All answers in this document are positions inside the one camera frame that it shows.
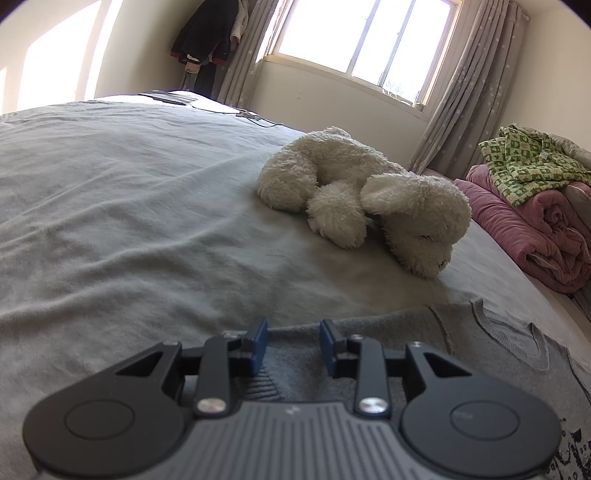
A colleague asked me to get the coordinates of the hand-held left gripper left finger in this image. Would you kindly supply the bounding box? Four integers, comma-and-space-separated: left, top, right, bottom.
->
115, 316, 269, 418

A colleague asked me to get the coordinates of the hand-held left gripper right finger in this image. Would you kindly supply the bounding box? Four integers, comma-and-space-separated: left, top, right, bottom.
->
320, 319, 469, 416

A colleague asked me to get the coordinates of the grey knit sweater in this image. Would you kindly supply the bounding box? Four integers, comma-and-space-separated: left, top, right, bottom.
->
222, 298, 591, 480

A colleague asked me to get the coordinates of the white plush dog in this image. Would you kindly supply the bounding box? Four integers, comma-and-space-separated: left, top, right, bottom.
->
256, 127, 472, 279

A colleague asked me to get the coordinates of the pink quilt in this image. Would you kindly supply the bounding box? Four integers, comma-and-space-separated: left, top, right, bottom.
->
455, 165, 591, 296

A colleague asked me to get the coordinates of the dark flat item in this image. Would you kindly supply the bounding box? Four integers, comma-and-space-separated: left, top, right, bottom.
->
137, 91, 191, 107

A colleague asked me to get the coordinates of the green patterned cloth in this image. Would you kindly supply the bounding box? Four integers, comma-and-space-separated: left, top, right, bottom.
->
479, 124, 591, 208

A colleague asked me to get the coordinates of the grey patterned curtain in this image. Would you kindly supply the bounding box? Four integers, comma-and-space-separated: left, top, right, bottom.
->
217, 0, 296, 110
409, 0, 530, 179

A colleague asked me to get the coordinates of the grey pillow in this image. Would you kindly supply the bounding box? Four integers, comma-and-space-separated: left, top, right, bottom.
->
547, 134, 591, 219

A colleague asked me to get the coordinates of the window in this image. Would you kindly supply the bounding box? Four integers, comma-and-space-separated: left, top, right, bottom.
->
263, 0, 465, 110

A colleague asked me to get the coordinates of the dark hanging jacket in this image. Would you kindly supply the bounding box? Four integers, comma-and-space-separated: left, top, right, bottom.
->
170, 0, 232, 66

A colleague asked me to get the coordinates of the pale hanging garment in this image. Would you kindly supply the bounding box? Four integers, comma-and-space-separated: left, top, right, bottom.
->
229, 0, 250, 49

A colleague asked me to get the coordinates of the thin cable on bed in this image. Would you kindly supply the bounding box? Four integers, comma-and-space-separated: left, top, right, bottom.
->
189, 104, 283, 128

